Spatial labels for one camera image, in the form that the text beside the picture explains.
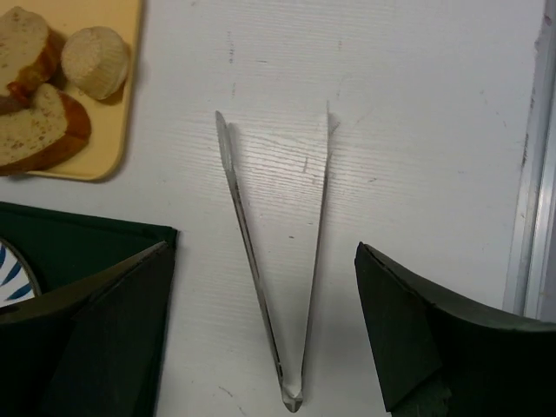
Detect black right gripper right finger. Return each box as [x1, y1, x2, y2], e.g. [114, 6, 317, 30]
[354, 243, 555, 416]

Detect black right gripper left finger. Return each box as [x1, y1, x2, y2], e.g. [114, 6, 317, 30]
[1, 242, 175, 416]

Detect metal tongs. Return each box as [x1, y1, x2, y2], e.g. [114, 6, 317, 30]
[215, 111, 339, 414]

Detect seeded bread slice lower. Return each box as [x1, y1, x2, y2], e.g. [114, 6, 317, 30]
[1, 83, 92, 176]

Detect seeded bread slice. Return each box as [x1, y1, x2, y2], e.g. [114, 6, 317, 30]
[1, 83, 92, 176]
[1, 6, 63, 100]

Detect seeded bread slice upper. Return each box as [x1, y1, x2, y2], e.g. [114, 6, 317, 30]
[1, 6, 63, 100]

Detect white blue striped plate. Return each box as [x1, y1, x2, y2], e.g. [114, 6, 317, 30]
[0, 239, 42, 308]

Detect dark green placemat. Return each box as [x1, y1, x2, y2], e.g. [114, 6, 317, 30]
[1, 202, 178, 294]

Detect yellow plastic tray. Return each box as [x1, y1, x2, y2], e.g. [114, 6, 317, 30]
[1, 0, 143, 182]

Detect small round bun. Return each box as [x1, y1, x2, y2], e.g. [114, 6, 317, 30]
[61, 26, 130, 101]

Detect aluminium table edge rail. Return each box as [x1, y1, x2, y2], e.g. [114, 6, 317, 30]
[503, 1, 555, 319]

